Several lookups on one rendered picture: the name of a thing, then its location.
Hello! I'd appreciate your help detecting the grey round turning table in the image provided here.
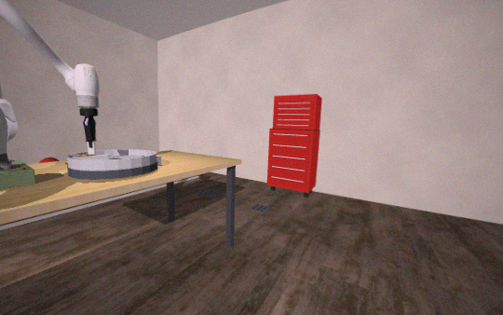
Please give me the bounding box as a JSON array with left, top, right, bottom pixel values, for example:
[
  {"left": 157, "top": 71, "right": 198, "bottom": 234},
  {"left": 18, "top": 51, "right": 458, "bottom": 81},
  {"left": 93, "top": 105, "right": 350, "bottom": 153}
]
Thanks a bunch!
[{"left": 67, "top": 150, "right": 161, "bottom": 180}]

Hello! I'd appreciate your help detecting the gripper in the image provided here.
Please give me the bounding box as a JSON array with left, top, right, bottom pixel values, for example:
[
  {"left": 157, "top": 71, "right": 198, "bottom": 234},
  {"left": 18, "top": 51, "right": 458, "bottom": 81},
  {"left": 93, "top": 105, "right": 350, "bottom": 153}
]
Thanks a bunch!
[{"left": 79, "top": 108, "right": 98, "bottom": 155}]

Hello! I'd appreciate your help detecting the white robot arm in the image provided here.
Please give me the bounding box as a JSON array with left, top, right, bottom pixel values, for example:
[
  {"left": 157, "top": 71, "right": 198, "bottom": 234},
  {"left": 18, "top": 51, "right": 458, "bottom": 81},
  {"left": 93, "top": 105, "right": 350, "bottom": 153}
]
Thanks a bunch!
[{"left": 0, "top": 0, "right": 100, "bottom": 170}]

